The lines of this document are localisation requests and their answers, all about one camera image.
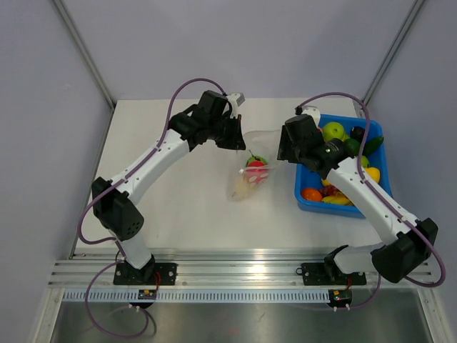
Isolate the left small circuit board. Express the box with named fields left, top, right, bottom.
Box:
left=138, top=289, right=158, bottom=301

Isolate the dark purple mangosteen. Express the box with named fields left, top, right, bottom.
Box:
left=349, top=126, right=366, bottom=142

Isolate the white slotted cable duct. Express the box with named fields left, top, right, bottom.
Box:
left=63, top=289, right=329, bottom=304

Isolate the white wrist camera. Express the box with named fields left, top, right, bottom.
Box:
left=302, top=105, right=321, bottom=126
left=226, top=93, right=245, bottom=118

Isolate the aluminium frame post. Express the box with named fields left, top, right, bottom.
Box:
left=48, top=0, right=116, bottom=110
left=362, top=0, right=428, bottom=106

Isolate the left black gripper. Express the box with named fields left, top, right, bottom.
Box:
left=208, top=114, right=246, bottom=150

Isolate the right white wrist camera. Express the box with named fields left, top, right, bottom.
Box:
left=302, top=105, right=321, bottom=126

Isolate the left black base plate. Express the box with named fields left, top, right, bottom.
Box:
left=113, top=262, right=177, bottom=286

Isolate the small circuit board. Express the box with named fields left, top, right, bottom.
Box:
left=138, top=289, right=158, bottom=301
left=328, top=289, right=353, bottom=307

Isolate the right aluminium frame post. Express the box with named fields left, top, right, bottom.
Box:
left=362, top=0, right=428, bottom=106

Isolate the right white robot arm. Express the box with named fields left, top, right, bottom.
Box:
left=278, top=114, right=438, bottom=283

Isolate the green watermelon toy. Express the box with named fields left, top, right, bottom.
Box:
left=246, top=151, right=268, bottom=168

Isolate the yellow banana bunch front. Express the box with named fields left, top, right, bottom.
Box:
left=321, top=194, right=351, bottom=206

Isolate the blue plastic bin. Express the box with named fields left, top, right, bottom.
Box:
left=294, top=114, right=392, bottom=219

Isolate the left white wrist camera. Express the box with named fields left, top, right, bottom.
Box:
left=226, top=93, right=245, bottom=118

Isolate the pale yellow pear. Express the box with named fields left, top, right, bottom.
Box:
left=227, top=174, right=257, bottom=202

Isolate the red apple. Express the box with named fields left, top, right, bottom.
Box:
left=245, top=165, right=269, bottom=185

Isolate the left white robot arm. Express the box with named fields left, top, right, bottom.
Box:
left=91, top=91, right=246, bottom=285

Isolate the clear zip top bag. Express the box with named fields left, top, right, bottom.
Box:
left=226, top=130, right=280, bottom=202

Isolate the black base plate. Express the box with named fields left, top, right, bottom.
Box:
left=113, top=262, right=177, bottom=286
left=295, top=262, right=367, bottom=287

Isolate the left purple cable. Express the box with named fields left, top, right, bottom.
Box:
left=76, top=78, right=227, bottom=338

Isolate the orange persimmon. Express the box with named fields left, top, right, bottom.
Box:
left=301, top=187, right=323, bottom=202

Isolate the right small circuit board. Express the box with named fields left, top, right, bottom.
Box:
left=328, top=289, right=353, bottom=307

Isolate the light green lime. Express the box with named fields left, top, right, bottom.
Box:
left=361, top=156, right=371, bottom=168

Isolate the green apple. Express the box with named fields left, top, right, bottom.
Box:
left=321, top=121, right=346, bottom=141

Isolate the left aluminium frame post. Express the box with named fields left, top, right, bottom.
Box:
left=48, top=0, right=116, bottom=110

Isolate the aluminium rail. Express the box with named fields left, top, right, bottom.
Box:
left=48, top=249, right=436, bottom=289

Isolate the dark green avocado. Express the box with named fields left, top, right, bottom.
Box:
left=343, top=138, right=361, bottom=158

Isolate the green cucumber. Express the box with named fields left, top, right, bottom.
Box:
left=363, top=136, right=384, bottom=156

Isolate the yellow lemon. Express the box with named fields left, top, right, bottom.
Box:
left=365, top=167, right=381, bottom=184

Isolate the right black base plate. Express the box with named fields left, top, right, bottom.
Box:
left=295, top=262, right=367, bottom=287

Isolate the red grape bunch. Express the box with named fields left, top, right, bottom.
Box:
left=319, top=184, right=341, bottom=197

